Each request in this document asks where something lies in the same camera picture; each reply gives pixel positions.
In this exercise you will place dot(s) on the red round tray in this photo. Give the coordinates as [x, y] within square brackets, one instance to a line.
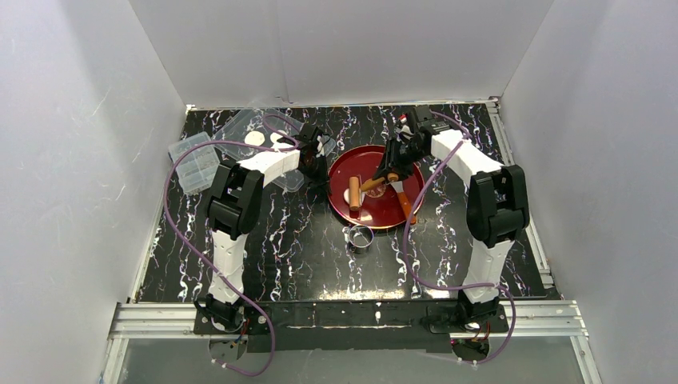
[381, 207]

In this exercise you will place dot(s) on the metal ring cutter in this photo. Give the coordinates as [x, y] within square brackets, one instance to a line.
[359, 239]

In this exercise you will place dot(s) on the round dough wrapper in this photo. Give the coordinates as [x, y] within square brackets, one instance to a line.
[275, 138]
[254, 138]

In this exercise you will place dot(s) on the clear plastic tray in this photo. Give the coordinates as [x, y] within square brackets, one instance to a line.
[247, 126]

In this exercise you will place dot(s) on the wooden double-ended rolling pin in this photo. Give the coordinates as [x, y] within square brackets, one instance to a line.
[356, 186]

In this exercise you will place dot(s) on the aluminium frame rail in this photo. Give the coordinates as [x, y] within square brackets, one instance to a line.
[542, 341]

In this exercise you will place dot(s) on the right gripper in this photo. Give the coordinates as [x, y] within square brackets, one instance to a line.
[392, 161]

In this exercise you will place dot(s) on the metal spatula wooden handle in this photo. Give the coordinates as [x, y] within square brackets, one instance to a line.
[403, 200]

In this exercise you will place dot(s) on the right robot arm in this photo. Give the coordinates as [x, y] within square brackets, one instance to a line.
[496, 213]

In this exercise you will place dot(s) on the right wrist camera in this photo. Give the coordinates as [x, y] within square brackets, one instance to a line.
[406, 127]

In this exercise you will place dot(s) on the white dough piece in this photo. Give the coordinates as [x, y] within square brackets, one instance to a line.
[348, 196]

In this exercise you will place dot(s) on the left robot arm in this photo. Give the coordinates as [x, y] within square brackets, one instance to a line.
[233, 210]

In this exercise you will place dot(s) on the clear plastic compartment box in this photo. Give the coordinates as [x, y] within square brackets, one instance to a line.
[196, 171]

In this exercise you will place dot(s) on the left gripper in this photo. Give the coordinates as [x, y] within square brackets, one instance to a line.
[316, 163]

